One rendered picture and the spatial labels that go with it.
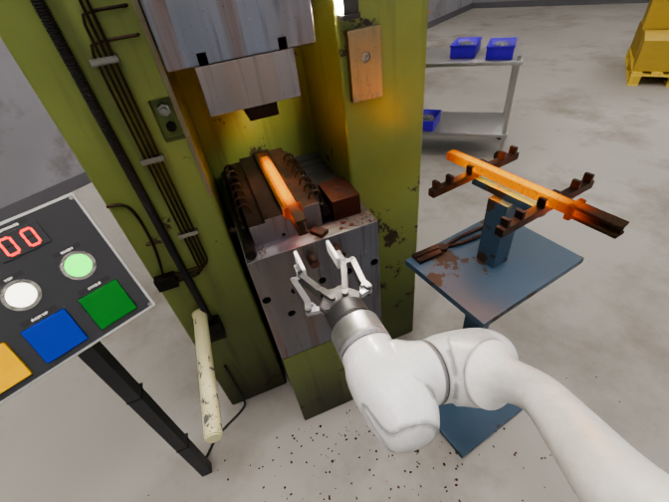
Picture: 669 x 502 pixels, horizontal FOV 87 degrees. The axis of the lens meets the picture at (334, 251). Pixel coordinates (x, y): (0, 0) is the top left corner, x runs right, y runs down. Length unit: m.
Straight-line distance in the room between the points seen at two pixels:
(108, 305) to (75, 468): 1.25
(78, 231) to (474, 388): 0.77
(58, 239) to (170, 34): 0.44
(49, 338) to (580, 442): 0.83
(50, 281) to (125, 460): 1.18
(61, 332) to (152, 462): 1.07
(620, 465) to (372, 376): 0.28
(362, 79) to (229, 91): 0.38
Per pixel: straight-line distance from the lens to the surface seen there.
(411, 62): 1.12
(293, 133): 1.39
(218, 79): 0.81
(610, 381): 1.96
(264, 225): 0.96
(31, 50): 0.98
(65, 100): 0.99
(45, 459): 2.14
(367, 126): 1.10
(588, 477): 0.36
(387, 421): 0.51
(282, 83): 0.84
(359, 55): 1.02
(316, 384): 1.46
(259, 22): 0.81
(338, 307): 0.62
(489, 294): 1.03
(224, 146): 1.36
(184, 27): 0.80
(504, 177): 0.98
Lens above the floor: 1.50
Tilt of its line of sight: 40 degrees down
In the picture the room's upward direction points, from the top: 9 degrees counter-clockwise
